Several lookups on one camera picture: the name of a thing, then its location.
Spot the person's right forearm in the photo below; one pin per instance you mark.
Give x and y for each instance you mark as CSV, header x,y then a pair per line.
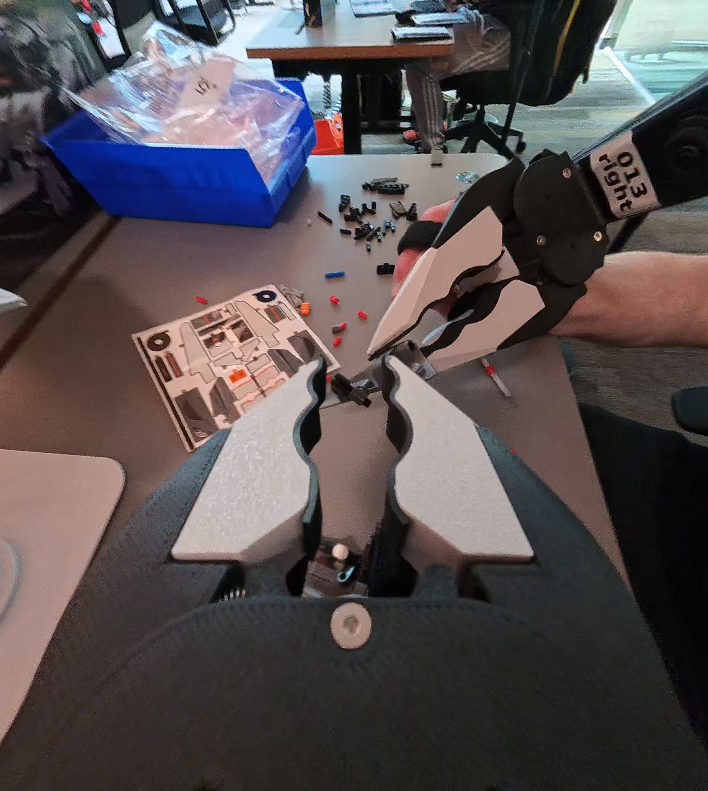
x,y
669,296

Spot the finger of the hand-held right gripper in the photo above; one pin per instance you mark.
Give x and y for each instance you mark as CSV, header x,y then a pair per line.
x,y
508,315
428,290

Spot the silver monitor stand base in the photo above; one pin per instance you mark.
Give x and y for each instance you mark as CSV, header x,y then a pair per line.
x,y
51,494

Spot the clear plastic bags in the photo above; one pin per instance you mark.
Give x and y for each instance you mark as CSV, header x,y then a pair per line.
x,y
205,92

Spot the black office chair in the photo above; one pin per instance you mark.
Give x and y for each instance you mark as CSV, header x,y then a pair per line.
x,y
545,62

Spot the pile of black lego pieces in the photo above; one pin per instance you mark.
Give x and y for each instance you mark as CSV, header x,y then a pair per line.
x,y
403,210

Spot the person's right hand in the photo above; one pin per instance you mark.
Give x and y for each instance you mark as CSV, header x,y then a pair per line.
x,y
406,272

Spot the background wooden desk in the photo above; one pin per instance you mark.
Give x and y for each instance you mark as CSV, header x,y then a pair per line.
x,y
329,43

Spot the blue plastic box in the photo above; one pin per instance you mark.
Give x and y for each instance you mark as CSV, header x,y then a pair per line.
x,y
174,185

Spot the orange box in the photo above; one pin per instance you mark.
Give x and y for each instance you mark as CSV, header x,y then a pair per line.
x,y
328,136

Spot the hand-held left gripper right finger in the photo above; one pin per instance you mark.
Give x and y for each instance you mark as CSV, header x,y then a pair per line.
x,y
459,494

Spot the lego sticker sheet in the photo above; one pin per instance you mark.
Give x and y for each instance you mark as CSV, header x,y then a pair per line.
x,y
205,371

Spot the light grey lego piece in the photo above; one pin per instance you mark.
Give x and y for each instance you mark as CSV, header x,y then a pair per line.
x,y
292,295

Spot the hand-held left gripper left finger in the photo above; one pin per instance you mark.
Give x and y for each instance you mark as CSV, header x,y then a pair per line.
x,y
249,494

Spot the white lego axle red bush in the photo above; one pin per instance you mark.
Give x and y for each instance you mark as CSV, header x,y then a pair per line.
x,y
496,377

